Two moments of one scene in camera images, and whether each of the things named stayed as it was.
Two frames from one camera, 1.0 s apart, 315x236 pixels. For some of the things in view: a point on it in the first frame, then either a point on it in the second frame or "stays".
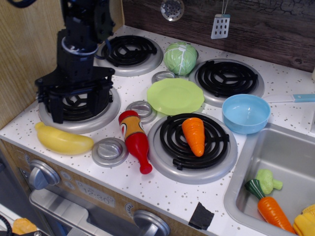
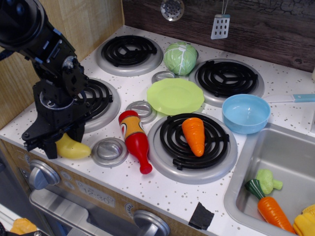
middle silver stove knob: [147, 115] stays
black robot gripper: [75, 73] → [57, 111]
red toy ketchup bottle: [136, 139] stays
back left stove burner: [129, 55] stays
